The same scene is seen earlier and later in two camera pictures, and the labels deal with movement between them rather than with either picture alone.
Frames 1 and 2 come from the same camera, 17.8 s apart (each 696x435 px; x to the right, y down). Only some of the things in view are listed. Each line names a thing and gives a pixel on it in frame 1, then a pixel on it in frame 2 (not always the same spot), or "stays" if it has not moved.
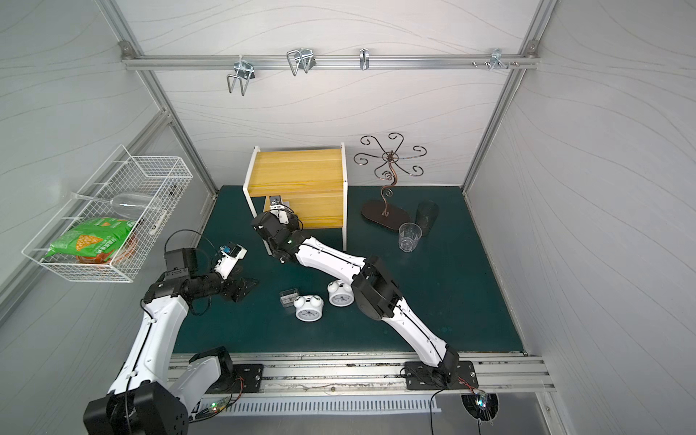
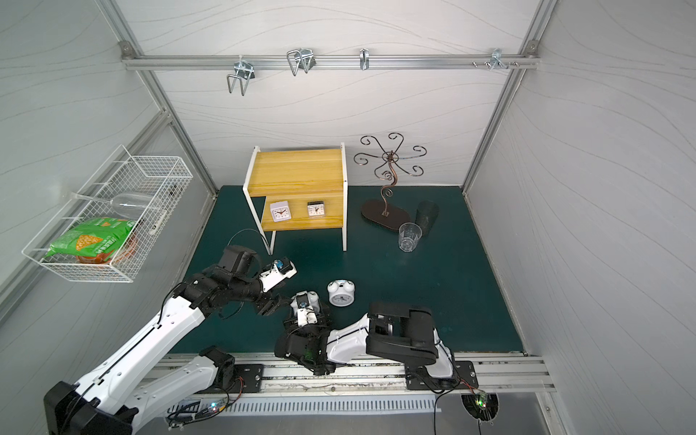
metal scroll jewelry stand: [387, 215] stays
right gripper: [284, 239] → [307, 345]
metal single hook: [364, 59] stays
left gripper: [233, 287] → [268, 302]
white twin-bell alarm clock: [309, 308] stays
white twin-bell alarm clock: [340, 294] stays
